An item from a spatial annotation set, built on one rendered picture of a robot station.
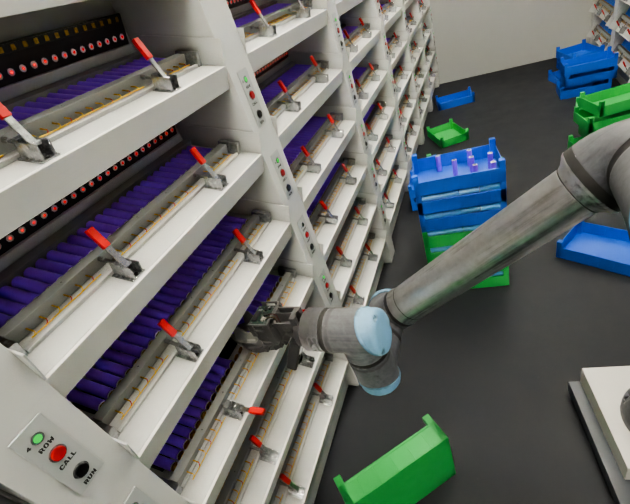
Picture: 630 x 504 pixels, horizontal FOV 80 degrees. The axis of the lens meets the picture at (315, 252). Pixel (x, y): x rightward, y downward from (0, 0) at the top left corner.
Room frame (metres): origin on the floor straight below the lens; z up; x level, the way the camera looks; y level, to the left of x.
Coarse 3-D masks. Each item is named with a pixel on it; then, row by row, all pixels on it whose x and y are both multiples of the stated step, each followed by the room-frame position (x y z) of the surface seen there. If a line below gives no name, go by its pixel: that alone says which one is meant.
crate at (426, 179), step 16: (416, 160) 1.33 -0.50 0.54; (432, 160) 1.32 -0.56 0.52; (448, 160) 1.30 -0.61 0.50; (464, 160) 1.28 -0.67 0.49; (480, 160) 1.25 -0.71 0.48; (496, 160) 1.20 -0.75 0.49; (416, 176) 1.17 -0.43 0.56; (432, 176) 1.27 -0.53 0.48; (448, 176) 1.22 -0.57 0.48; (464, 176) 1.11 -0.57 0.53; (480, 176) 1.09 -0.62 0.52; (496, 176) 1.07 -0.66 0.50; (416, 192) 1.17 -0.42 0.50; (432, 192) 1.15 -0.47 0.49
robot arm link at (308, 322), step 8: (304, 312) 0.59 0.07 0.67; (312, 312) 0.58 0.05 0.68; (320, 312) 0.57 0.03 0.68; (304, 320) 0.57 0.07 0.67; (312, 320) 0.56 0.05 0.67; (304, 328) 0.55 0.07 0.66; (312, 328) 0.54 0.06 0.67; (304, 336) 0.54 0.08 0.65; (312, 336) 0.53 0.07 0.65; (304, 344) 0.54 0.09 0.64; (312, 344) 0.53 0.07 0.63
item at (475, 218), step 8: (424, 216) 1.17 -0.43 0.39; (448, 216) 1.13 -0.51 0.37; (456, 216) 1.12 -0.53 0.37; (464, 216) 1.11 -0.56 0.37; (472, 216) 1.10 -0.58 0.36; (480, 216) 1.09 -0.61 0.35; (488, 216) 1.08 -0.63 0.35; (424, 224) 1.17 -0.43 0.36; (432, 224) 1.16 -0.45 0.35; (440, 224) 1.15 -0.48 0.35; (448, 224) 1.13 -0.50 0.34; (456, 224) 1.12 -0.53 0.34; (464, 224) 1.11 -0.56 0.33; (472, 224) 1.10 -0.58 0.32
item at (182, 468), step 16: (288, 272) 0.88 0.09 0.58; (272, 304) 0.77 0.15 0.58; (240, 368) 0.60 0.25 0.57; (224, 384) 0.57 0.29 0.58; (224, 400) 0.54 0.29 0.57; (208, 416) 0.51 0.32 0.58; (208, 432) 0.48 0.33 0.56; (192, 448) 0.45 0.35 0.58; (208, 448) 0.45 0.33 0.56; (176, 480) 0.40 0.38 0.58
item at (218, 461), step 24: (288, 264) 0.90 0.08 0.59; (312, 288) 0.86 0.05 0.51; (264, 360) 0.63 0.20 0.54; (240, 384) 0.58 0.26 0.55; (264, 384) 0.58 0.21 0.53; (216, 432) 0.49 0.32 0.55; (240, 432) 0.48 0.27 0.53; (216, 456) 0.44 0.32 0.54; (168, 480) 0.40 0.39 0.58; (192, 480) 0.41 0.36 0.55; (216, 480) 0.40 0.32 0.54
